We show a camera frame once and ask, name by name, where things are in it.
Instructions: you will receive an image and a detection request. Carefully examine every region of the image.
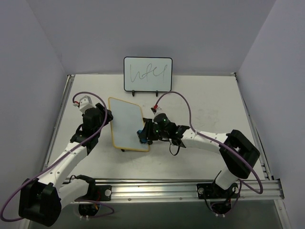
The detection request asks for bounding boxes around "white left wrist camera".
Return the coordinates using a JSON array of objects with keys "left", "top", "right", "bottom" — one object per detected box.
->
[{"left": 73, "top": 95, "right": 94, "bottom": 114}]

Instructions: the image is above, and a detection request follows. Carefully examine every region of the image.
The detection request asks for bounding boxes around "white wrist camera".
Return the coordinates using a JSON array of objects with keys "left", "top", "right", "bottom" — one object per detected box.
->
[
  {"left": 73, "top": 95, "right": 94, "bottom": 114},
  {"left": 151, "top": 106, "right": 163, "bottom": 116}
]

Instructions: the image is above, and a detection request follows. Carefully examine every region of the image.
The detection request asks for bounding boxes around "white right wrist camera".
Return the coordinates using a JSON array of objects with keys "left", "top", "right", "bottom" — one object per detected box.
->
[{"left": 151, "top": 106, "right": 163, "bottom": 116}]

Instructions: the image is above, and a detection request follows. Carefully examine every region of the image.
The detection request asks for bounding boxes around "black framed whiteboard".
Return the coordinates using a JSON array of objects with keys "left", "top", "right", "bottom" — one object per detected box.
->
[{"left": 123, "top": 57, "right": 173, "bottom": 92}]

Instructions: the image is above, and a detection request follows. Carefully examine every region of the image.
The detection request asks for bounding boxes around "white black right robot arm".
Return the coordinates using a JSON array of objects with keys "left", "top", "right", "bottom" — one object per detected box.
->
[{"left": 137, "top": 113, "right": 260, "bottom": 197}]

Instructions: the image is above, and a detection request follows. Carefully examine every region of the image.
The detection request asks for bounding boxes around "blue felt eraser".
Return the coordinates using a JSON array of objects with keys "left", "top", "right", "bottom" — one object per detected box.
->
[{"left": 137, "top": 130, "right": 147, "bottom": 144}]

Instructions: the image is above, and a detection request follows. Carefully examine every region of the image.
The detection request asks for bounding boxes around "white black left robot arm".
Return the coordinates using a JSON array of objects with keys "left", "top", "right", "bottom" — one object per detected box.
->
[{"left": 19, "top": 103, "right": 113, "bottom": 227}]

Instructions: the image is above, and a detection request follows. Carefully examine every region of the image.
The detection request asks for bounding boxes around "aluminium left side rail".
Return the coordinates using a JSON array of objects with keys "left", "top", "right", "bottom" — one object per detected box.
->
[{"left": 52, "top": 74, "right": 76, "bottom": 139}]

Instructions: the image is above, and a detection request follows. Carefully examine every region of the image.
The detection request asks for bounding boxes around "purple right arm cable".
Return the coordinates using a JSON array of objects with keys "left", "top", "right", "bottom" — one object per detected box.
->
[{"left": 152, "top": 92, "right": 264, "bottom": 213}]

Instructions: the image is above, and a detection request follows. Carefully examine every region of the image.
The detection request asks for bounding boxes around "aluminium right side rail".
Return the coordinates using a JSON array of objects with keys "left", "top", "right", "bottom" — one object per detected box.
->
[{"left": 231, "top": 72, "right": 274, "bottom": 180}]

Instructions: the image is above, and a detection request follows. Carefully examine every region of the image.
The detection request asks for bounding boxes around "yellow framed whiteboard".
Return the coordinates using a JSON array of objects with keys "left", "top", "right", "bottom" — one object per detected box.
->
[{"left": 108, "top": 97, "right": 150, "bottom": 152}]

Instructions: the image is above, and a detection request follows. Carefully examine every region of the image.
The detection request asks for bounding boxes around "aluminium front mounting rail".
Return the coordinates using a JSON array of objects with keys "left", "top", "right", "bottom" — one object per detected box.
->
[{"left": 59, "top": 179, "right": 284, "bottom": 203}]

